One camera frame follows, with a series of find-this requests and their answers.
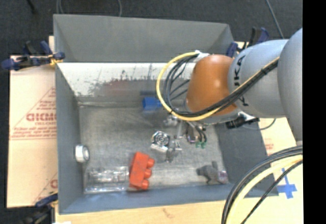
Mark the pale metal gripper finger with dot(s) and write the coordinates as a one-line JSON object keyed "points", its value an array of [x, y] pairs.
{"points": [[177, 145], [170, 155]]}

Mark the round silver metal thing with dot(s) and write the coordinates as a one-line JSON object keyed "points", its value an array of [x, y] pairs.
{"points": [[160, 139]]}

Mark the small shiny clear thing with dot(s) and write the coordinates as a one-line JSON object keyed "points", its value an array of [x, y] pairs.
{"points": [[170, 121]]}

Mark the orange-red toy brick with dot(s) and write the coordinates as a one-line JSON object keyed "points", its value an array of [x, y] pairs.
{"points": [[139, 170]]}

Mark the grey toy animal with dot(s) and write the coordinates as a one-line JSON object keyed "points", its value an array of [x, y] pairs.
{"points": [[211, 172]]}

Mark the blue block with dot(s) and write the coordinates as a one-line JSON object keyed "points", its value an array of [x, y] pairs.
{"points": [[150, 104]]}

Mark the grey metal bin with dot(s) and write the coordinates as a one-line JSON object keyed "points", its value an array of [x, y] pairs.
{"points": [[114, 131]]}

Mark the clear plastic box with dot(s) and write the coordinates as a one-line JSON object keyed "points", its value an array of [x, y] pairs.
{"points": [[107, 179]]}

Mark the white tape roll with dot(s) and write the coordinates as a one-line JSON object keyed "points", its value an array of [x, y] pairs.
{"points": [[81, 153]]}

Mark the black cylinder on white bracket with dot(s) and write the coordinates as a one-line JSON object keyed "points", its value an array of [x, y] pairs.
{"points": [[235, 123]]}

